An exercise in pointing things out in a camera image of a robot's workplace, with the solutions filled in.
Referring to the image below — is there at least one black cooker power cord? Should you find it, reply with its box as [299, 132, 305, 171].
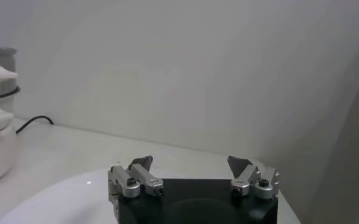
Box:
[15, 115, 54, 135]

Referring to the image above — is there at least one white round plate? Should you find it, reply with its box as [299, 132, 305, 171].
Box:
[0, 168, 122, 224]

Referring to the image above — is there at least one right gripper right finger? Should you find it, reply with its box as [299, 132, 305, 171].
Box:
[227, 155, 280, 200]

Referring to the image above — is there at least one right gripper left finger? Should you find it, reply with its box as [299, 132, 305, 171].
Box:
[107, 155, 165, 201]

